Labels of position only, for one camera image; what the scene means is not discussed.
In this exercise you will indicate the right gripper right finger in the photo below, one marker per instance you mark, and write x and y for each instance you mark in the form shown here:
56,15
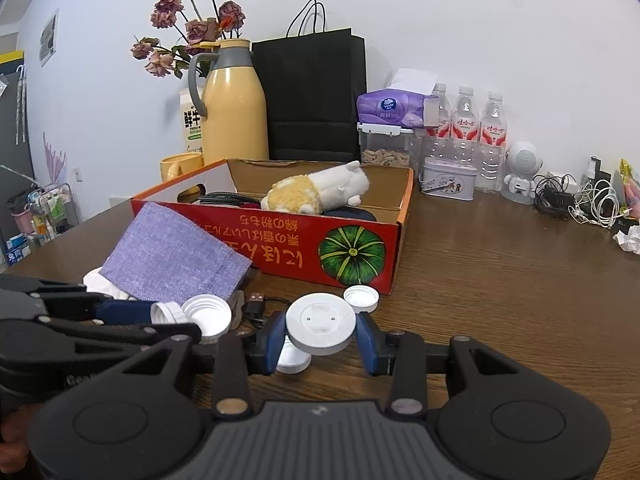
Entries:
406,357

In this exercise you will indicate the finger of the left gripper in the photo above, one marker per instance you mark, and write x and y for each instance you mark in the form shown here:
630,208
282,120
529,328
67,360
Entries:
23,297
46,338

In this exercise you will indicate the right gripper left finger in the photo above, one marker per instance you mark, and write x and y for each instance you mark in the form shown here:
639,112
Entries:
233,358

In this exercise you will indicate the small white bottle cap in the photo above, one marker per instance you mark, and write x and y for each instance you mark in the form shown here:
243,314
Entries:
362,298

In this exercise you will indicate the white ribbed jar lid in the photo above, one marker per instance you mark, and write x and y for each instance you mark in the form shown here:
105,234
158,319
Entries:
211,314

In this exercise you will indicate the white round disc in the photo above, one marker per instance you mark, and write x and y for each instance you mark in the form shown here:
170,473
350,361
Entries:
320,324

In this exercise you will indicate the purple fabric pouch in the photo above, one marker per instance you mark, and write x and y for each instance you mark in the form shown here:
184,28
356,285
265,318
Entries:
163,256

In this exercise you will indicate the red cardboard pumpkin box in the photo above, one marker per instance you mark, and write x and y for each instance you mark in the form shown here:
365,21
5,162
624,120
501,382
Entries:
325,250

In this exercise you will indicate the dark blue cloth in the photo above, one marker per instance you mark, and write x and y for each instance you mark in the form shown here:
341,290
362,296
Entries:
348,212

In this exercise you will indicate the yellow white plush toy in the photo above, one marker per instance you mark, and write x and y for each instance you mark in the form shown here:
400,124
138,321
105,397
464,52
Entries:
319,192

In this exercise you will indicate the yellow ceramic mug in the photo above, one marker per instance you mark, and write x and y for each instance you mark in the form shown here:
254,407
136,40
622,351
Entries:
175,166

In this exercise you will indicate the water bottle right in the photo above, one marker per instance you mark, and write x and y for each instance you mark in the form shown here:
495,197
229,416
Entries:
493,130

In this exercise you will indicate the water bottle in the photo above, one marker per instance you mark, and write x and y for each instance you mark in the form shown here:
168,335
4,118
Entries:
493,130
440,120
465,126

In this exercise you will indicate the clear snack container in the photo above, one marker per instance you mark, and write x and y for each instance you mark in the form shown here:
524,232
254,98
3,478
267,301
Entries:
385,145

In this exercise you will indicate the water bottle left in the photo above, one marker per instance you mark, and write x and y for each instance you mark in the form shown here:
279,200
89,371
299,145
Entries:
440,120

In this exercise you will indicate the water bottle middle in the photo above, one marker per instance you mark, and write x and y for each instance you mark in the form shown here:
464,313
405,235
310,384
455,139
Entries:
465,126

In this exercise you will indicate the white robot speaker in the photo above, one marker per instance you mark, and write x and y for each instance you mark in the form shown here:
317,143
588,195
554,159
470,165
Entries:
522,164

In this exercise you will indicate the white milk carton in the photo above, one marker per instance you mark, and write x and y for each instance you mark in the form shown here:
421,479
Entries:
191,123

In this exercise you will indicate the purple tissue pack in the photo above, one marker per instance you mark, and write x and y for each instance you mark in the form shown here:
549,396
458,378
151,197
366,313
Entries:
407,101

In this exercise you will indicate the crumpled white paper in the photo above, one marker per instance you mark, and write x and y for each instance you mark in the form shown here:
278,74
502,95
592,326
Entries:
629,241

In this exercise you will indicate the yellow thermos jug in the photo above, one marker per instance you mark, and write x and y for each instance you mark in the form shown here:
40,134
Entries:
226,92

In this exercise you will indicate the dried pink flower bouquet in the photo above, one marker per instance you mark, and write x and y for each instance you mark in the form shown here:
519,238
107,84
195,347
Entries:
197,23

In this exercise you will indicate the black paper bag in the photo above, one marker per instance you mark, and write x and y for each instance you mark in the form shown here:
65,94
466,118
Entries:
311,84

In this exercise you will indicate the wire storage rack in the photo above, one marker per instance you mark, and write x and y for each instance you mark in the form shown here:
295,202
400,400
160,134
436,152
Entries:
40,214

